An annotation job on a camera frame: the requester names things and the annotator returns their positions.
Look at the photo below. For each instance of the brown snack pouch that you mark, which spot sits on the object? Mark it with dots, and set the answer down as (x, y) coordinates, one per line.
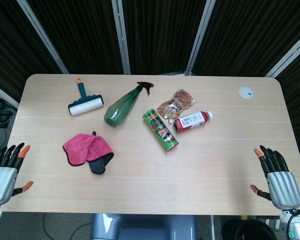
(176, 103)

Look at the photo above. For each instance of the black waste bin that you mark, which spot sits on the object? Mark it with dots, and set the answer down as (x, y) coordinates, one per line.
(252, 230)

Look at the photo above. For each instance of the grey partition post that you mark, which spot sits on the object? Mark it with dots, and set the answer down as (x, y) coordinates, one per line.
(287, 57)
(121, 37)
(200, 37)
(2, 95)
(43, 36)

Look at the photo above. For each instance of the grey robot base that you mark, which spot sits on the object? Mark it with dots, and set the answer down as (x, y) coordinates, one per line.
(145, 227)

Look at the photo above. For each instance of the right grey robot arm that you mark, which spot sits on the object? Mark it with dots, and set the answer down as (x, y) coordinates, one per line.
(295, 225)

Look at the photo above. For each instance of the pink and black cloth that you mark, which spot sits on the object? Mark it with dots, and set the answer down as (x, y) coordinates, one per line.
(86, 150)

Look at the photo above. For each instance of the green spray bottle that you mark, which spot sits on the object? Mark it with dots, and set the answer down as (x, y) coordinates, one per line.
(122, 106)

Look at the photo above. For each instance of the red drink bottle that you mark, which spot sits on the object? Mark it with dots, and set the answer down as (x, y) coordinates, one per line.
(191, 121)

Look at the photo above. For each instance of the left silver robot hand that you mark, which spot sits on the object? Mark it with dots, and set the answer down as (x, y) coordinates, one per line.
(0, 180)

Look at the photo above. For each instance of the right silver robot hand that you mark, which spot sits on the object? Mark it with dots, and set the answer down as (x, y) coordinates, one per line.
(282, 188)

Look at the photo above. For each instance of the green chips can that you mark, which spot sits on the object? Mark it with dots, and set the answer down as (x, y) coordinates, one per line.
(161, 130)

